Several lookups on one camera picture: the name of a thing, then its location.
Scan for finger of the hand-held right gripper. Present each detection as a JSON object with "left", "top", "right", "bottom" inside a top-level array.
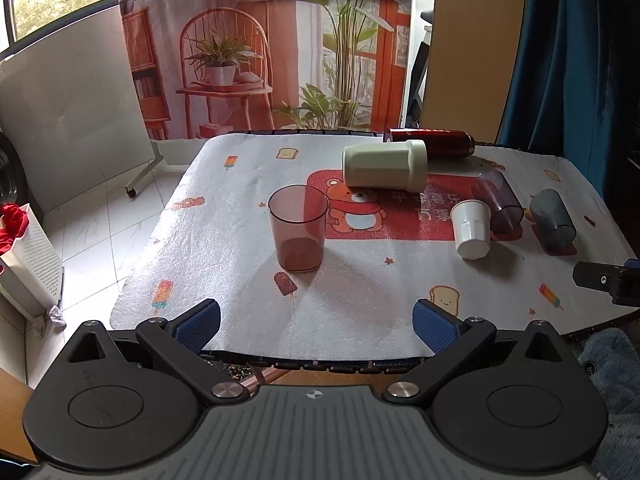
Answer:
[{"left": 572, "top": 258, "right": 640, "bottom": 306}]

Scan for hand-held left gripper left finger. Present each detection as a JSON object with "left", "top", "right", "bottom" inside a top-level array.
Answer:
[{"left": 64, "top": 298, "right": 251, "bottom": 406}]

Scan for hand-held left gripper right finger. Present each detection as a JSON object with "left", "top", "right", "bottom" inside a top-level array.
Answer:
[{"left": 382, "top": 298, "right": 576, "bottom": 406}]

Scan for grey translucent cup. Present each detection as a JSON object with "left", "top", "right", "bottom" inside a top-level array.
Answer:
[{"left": 529, "top": 188, "right": 579, "bottom": 252}]

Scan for small white cup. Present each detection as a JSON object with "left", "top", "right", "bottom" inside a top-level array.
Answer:
[{"left": 449, "top": 199, "right": 492, "bottom": 260}]

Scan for red translucent cup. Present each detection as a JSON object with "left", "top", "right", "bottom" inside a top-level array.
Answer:
[{"left": 267, "top": 185, "right": 330, "bottom": 274}]

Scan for purple translucent cup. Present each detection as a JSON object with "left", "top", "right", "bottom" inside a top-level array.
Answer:
[{"left": 475, "top": 170, "right": 525, "bottom": 235}]

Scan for large cream cup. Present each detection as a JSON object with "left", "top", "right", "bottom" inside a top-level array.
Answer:
[{"left": 342, "top": 139, "right": 428, "bottom": 193}]

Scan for printed white blanket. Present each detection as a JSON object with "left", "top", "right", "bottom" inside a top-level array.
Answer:
[{"left": 109, "top": 131, "right": 640, "bottom": 361}]

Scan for blue fluffy cloth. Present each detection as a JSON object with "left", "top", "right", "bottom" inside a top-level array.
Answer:
[{"left": 577, "top": 330, "right": 640, "bottom": 480}]

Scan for white perforated basket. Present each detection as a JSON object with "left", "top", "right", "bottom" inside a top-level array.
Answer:
[{"left": 0, "top": 203, "right": 65, "bottom": 321}]

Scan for red metal bottle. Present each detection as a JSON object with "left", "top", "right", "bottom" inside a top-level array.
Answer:
[{"left": 383, "top": 128, "right": 476, "bottom": 159}]

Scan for red cloth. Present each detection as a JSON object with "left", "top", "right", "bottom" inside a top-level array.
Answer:
[{"left": 0, "top": 203, "right": 28, "bottom": 261}]

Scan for blue curtain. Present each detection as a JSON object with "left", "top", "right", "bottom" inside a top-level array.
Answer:
[{"left": 497, "top": 0, "right": 640, "bottom": 201}]

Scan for black office chair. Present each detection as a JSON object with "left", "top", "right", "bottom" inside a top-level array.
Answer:
[{"left": 402, "top": 10, "right": 434, "bottom": 128}]

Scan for white board on stand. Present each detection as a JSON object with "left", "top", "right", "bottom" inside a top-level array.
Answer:
[{"left": 0, "top": 7, "right": 163, "bottom": 216}]

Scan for wooden panel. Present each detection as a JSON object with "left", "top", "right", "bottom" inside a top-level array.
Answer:
[{"left": 421, "top": 0, "right": 528, "bottom": 143}]

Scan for printed backdrop cloth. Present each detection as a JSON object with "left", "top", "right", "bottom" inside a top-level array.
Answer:
[{"left": 115, "top": 0, "right": 418, "bottom": 140}]

